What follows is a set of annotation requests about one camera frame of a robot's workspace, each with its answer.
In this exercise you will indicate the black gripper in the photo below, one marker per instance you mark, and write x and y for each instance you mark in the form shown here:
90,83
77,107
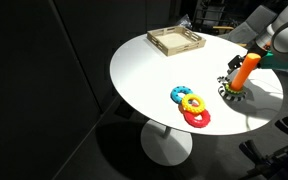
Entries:
235,63

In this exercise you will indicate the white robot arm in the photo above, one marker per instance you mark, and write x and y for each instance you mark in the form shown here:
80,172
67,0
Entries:
266,34

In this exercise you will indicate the grey lounge chair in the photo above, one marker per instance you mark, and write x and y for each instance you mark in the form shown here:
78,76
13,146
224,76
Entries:
256,23

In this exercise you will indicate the wooden tray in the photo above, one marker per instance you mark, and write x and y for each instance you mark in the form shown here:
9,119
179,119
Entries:
174,40

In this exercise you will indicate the purple black clamp equipment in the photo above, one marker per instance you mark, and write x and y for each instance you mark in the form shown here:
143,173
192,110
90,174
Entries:
271,167

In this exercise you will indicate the orange ring stacking stand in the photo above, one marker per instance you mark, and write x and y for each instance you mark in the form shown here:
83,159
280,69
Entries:
249,63

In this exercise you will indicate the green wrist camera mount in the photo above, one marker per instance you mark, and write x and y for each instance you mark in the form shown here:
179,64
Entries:
269,61

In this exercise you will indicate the white table pedestal base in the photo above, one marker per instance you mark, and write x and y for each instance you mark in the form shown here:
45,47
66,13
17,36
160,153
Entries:
165,145

